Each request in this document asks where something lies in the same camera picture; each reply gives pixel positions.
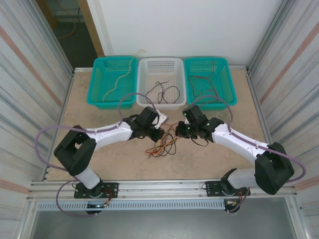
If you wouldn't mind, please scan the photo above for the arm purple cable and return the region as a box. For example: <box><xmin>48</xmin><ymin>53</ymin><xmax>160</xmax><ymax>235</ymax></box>
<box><xmin>35</xmin><ymin>92</ymin><xmax>158</xmax><ymax>219</ymax></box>
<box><xmin>191</xmin><ymin>95</ymin><xmax>307</xmax><ymax>214</ymax></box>

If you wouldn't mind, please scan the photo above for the brown wooden furniture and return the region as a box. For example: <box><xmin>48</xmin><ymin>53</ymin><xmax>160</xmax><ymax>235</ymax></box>
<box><xmin>36</xmin><ymin>0</ymin><xmax>58</xmax><ymax>28</ymax></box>

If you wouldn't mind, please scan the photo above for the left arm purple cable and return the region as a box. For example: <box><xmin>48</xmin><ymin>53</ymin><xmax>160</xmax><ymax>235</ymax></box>
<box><xmin>35</xmin><ymin>92</ymin><xmax>158</xmax><ymax>219</ymax></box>

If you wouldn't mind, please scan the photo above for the white plastic basket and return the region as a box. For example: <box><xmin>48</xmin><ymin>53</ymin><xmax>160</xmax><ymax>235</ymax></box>
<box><xmin>136</xmin><ymin>57</ymin><xmax>187</xmax><ymax>111</ymax></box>

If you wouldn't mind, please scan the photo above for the black wire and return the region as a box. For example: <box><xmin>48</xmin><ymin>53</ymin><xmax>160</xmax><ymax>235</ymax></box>
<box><xmin>160</xmin><ymin>86</ymin><xmax>181</xmax><ymax>105</ymax></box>
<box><xmin>149</xmin><ymin>133</ymin><xmax>177</xmax><ymax>159</ymax></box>
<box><xmin>145</xmin><ymin>80</ymin><xmax>170</xmax><ymax>104</ymax></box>

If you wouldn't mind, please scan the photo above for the wooden door frame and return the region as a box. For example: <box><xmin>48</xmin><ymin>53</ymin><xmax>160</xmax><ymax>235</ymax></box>
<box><xmin>76</xmin><ymin>0</ymin><xmax>106</xmax><ymax>58</ymax></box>

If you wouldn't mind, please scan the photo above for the yellow wire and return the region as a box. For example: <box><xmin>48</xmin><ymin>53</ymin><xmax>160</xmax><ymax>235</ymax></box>
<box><xmin>152</xmin><ymin>138</ymin><xmax>178</xmax><ymax>156</ymax></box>
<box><xmin>102</xmin><ymin>49</ymin><xmax>148</xmax><ymax>103</ymax></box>

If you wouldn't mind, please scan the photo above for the teal plastic basket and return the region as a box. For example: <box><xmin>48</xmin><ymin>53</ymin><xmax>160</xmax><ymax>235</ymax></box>
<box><xmin>86</xmin><ymin>56</ymin><xmax>139</xmax><ymax>110</ymax></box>
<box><xmin>183</xmin><ymin>57</ymin><xmax>238</xmax><ymax>112</ymax></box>

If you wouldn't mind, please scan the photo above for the orange floor cable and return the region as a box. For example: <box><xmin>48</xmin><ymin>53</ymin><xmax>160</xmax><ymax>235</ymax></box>
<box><xmin>55</xmin><ymin>20</ymin><xmax>77</xmax><ymax>39</ymax></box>

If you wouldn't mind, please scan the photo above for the black mounting plate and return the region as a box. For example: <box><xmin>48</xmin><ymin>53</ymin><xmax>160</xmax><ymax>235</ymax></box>
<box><xmin>203</xmin><ymin>181</ymin><xmax>251</xmax><ymax>198</ymax></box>
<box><xmin>74</xmin><ymin>182</ymin><xmax>119</xmax><ymax>199</ymax></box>

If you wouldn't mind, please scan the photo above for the grey slotted cable duct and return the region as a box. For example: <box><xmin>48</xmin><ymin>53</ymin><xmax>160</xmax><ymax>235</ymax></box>
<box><xmin>36</xmin><ymin>199</ymin><xmax>226</xmax><ymax>212</ymax></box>

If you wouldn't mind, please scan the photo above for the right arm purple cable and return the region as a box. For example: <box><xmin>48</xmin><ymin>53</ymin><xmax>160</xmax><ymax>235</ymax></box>
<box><xmin>191</xmin><ymin>95</ymin><xmax>307</xmax><ymax>214</ymax></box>

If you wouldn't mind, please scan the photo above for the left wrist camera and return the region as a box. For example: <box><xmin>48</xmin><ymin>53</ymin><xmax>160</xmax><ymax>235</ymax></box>
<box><xmin>155</xmin><ymin>112</ymin><xmax>170</xmax><ymax>130</ymax></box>

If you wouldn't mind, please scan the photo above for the aluminium rail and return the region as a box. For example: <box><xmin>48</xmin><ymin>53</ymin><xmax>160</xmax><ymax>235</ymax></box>
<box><xmin>26</xmin><ymin>179</ymin><xmax>299</xmax><ymax>201</ymax></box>

